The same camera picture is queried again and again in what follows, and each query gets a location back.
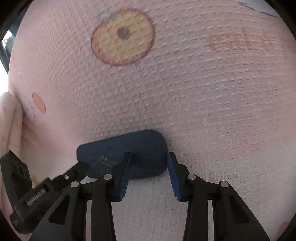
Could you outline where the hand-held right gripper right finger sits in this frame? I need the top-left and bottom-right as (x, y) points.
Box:
(168, 152), (271, 241)

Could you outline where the dark blue glasses case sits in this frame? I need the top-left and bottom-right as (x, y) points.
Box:
(76, 130), (168, 180)

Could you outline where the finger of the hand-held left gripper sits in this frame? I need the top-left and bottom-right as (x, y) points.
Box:
(55, 162), (90, 190)

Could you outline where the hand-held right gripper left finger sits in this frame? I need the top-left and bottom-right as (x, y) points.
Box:
(29, 152), (133, 241)

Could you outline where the pink floral pillow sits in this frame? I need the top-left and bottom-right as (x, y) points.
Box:
(0, 91), (24, 167)

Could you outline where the black framed window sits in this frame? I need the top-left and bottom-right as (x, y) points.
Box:
(0, 29), (15, 71)

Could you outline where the pink cat printed bed sheet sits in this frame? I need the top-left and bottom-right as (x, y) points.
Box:
(7, 0), (294, 241)

